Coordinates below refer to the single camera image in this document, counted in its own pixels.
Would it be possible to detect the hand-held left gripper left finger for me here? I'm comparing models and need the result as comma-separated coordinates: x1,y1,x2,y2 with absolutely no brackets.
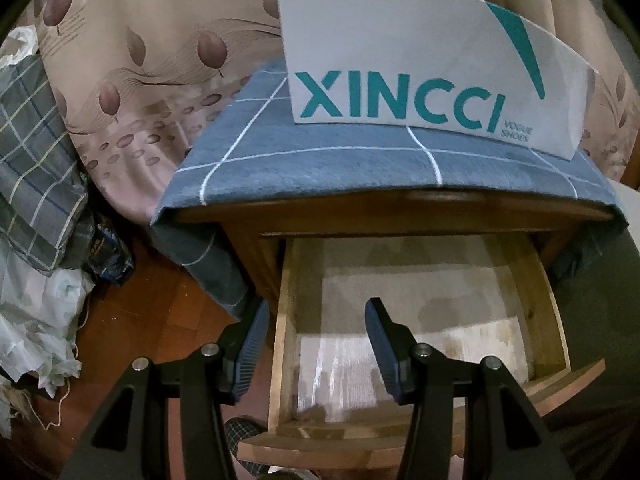
57,299,271,480

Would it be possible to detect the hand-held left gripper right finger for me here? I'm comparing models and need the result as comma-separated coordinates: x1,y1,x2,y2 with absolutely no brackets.
364,297,563,480

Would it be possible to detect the wooden drawer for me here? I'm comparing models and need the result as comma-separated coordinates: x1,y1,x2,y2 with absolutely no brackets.
236,232,607,471

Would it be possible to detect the white shoe box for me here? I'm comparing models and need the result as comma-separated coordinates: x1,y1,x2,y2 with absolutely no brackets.
276,0,597,161

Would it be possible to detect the person's plaid trouser leg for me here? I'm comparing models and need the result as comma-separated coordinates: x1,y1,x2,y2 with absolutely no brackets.
222,415,281,480

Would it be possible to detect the wooden nightstand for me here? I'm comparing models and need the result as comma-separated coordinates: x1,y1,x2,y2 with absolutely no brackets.
175,187,616,311

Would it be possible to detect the dark blue packet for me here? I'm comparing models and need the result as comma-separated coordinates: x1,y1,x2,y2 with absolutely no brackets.
89,210,135,286

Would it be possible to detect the white crumpled plastic bag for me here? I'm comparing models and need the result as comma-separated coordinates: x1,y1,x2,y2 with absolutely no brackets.
0,265,96,401

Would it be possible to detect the blue checked cloth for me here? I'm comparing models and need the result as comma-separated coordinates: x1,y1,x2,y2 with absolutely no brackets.
150,57,626,321

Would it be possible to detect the leaf-printed curtain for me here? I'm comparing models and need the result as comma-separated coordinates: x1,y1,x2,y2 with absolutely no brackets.
25,0,640,226

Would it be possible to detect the grey plaid bedding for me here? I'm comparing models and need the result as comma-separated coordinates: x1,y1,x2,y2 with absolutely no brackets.
0,52,91,273

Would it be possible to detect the white crumpled cloth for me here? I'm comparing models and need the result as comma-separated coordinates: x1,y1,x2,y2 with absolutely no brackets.
0,27,41,68

